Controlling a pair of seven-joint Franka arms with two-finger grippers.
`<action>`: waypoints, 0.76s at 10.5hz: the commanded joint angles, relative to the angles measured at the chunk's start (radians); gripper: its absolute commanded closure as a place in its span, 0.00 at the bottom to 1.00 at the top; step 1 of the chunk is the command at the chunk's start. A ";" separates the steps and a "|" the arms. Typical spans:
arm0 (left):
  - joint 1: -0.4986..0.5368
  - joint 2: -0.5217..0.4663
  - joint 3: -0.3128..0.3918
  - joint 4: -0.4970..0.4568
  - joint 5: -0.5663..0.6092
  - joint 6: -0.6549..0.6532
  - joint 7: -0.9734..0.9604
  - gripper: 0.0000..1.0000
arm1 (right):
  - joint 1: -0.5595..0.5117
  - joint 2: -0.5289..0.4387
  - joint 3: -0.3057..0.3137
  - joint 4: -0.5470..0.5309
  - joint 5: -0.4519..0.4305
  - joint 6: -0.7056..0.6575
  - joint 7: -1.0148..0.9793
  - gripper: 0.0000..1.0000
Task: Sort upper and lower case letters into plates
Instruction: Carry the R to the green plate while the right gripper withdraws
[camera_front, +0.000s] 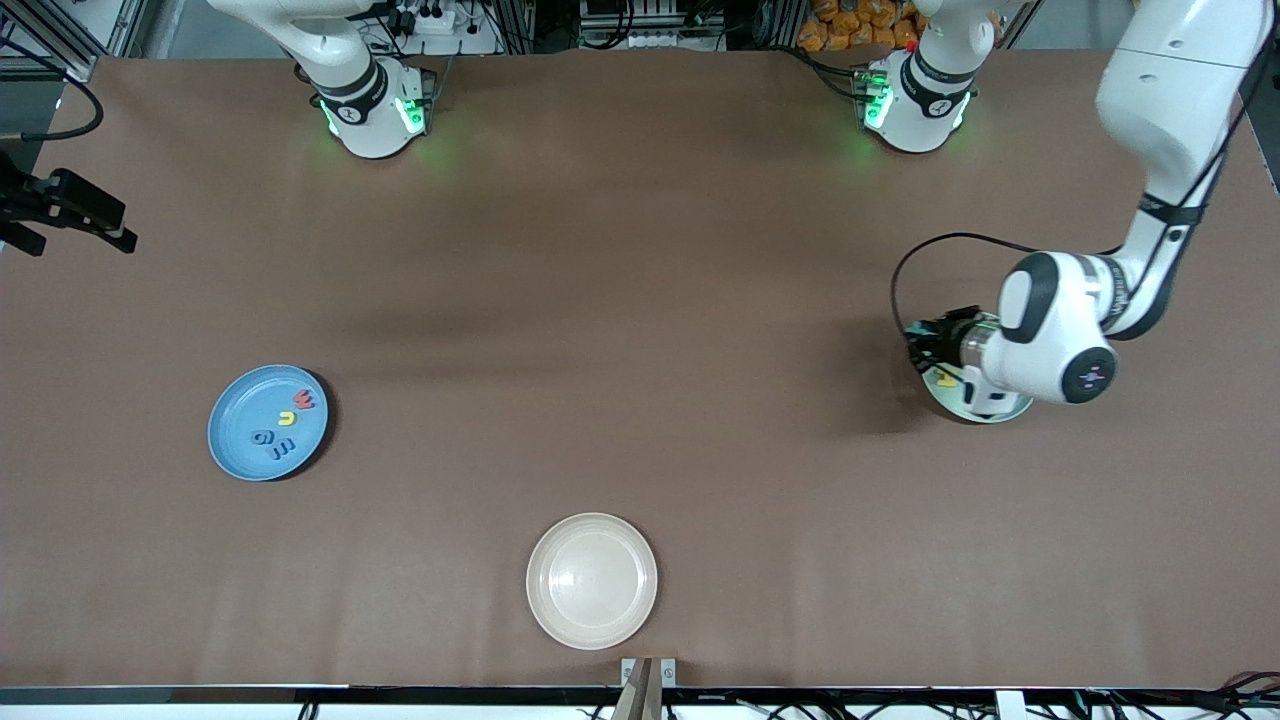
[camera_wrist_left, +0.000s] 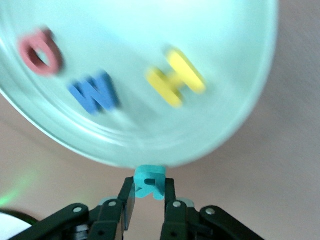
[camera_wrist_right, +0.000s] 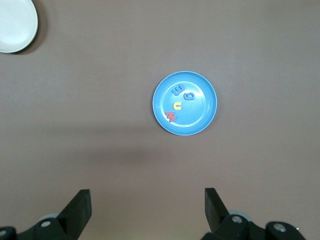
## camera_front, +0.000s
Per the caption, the light green plate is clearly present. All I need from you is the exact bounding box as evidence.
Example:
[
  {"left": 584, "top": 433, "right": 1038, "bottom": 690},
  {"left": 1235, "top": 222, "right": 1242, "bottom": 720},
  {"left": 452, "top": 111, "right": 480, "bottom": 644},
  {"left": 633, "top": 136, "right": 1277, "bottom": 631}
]
[{"left": 919, "top": 311, "right": 1037, "bottom": 425}]

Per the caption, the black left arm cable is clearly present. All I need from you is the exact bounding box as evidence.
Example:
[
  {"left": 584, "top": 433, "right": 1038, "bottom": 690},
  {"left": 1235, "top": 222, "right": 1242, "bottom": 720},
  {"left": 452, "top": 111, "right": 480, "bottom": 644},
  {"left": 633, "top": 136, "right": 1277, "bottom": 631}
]
[{"left": 891, "top": 0, "right": 1280, "bottom": 346}]

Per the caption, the blue plate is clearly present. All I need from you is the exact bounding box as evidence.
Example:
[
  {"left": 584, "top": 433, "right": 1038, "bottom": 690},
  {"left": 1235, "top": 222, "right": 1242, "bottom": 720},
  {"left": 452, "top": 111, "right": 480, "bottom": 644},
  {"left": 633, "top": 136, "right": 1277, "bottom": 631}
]
[{"left": 207, "top": 364, "right": 330, "bottom": 483}]

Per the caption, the white power strip with plugs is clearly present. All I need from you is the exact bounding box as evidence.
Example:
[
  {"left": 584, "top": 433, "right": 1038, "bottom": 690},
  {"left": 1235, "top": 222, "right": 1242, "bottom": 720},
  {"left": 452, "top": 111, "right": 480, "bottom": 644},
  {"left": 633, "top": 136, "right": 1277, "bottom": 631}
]
[{"left": 385, "top": 3, "right": 457, "bottom": 37}]

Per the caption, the orange bag pile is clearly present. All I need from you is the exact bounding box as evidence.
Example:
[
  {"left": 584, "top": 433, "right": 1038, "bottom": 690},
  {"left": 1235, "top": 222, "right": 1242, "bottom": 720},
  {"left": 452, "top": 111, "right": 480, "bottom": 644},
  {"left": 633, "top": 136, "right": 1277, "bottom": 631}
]
[{"left": 798, "top": 0, "right": 923, "bottom": 53}]

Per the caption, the metal bracket at table edge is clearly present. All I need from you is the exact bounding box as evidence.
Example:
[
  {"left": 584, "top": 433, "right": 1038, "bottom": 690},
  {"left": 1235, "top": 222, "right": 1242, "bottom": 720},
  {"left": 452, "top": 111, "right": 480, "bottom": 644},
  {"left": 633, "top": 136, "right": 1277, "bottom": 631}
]
[{"left": 620, "top": 657, "right": 678, "bottom": 720}]

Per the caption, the brown table cover sheet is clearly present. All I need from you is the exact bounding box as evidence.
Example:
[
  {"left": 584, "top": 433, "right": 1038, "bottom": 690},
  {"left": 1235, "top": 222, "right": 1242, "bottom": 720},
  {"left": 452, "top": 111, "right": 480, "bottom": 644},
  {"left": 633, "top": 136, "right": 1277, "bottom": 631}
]
[{"left": 0, "top": 48, "right": 1280, "bottom": 691}]

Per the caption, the aluminium frame profile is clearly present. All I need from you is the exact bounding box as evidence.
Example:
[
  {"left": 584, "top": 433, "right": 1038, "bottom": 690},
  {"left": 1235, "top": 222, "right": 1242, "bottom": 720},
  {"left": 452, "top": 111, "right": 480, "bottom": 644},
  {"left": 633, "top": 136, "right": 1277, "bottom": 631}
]
[{"left": 0, "top": 0, "right": 136, "bottom": 83}]

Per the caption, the beige plate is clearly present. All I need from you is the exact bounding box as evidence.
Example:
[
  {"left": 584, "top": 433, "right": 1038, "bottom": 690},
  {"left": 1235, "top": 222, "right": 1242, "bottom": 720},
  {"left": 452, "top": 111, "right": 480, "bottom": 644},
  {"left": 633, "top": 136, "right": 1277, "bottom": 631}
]
[{"left": 526, "top": 512, "right": 659, "bottom": 651}]

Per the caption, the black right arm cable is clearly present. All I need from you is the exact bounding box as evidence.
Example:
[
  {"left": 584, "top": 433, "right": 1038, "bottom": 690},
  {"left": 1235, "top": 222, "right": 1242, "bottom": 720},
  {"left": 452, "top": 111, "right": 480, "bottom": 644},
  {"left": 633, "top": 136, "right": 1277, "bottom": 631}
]
[{"left": 0, "top": 38, "right": 104, "bottom": 142}]

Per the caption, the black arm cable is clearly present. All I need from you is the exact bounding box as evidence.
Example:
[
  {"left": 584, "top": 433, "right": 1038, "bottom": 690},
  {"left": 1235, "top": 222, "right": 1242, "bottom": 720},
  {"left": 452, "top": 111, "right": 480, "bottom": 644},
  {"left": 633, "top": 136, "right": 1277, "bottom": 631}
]
[
  {"left": 0, "top": 38, "right": 104, "bottom": 142},
  {"left": 891, "top": 0, "right": 1280, "bottom": 346}
]

